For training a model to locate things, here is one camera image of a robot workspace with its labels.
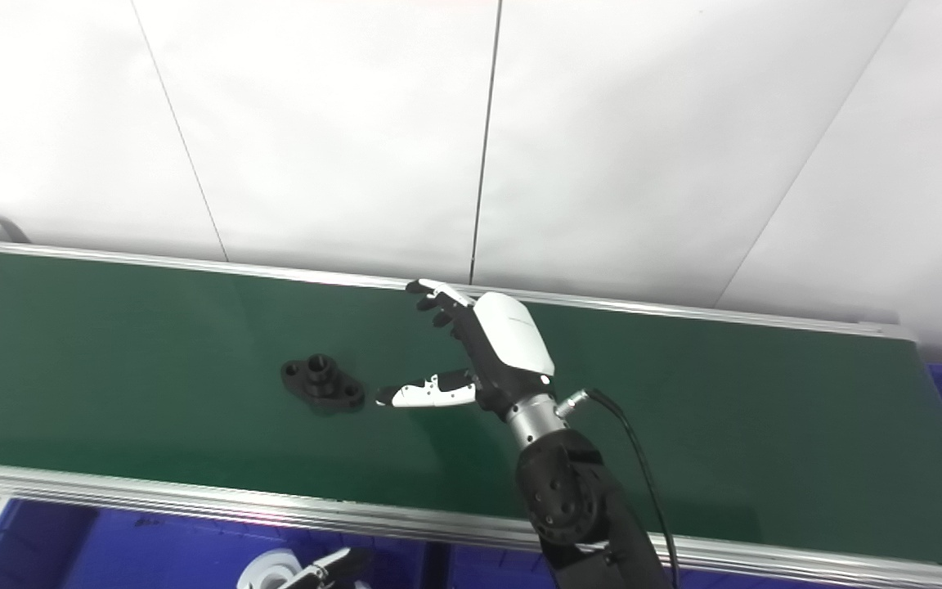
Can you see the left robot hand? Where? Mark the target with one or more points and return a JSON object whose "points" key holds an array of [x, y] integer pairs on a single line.
{"points": [[332, 568]]}

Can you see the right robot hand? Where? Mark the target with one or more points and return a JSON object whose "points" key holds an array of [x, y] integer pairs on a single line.
{"points": [[512, 343]]}

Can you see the black flange part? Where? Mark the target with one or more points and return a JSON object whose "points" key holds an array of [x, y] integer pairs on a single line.
{"points": [[324, 384]]}

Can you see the white flange part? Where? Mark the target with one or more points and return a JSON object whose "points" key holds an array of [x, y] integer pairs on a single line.
{"points": [[266, 573]]}

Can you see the green conveyor belt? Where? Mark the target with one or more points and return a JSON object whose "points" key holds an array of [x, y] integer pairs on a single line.
{"points": [[152, 393], [193, 495]]}

